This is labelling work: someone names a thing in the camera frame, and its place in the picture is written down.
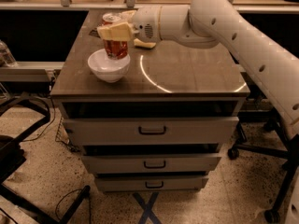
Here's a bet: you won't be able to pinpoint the red coke can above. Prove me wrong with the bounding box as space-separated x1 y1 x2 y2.
102 12 128 60

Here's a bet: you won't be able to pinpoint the white bowl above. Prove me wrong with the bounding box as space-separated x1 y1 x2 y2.
88 49 131 83

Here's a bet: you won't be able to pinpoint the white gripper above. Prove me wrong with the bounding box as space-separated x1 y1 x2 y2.
97 7 161 43

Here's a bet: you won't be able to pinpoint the yellow sponge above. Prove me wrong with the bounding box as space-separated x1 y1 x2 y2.
134 38 156 49

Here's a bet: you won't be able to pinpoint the black office chair right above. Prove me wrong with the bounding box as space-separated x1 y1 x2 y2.
227 109 299 224

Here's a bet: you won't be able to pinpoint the clear plastic bottle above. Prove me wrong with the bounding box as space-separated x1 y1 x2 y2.
0 40 18 67

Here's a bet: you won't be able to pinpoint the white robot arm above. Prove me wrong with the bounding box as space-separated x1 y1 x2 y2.
97 0 299 133

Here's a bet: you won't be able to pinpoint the black snack packet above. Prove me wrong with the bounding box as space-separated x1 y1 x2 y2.
89 29 101 38

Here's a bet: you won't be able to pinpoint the grey drawer cabinet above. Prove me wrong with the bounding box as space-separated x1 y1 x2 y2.
51 10 249 182

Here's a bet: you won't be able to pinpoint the black chair left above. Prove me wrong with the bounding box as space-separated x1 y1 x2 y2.
0 94 91 224

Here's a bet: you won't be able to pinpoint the bottom drawer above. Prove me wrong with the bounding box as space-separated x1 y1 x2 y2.
95 175 208 192

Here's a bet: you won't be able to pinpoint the top drawer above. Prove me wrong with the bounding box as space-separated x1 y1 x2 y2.
64 117 238 146

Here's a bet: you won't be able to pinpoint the black floor cable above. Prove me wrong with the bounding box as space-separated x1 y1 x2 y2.
54 189 92 224

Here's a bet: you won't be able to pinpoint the drawer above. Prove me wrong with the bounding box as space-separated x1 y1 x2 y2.
82 153 221 174
95 175 208 192
64 117 238 146

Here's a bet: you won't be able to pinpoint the middle drawer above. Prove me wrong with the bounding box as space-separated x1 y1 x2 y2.
82 153 221 174

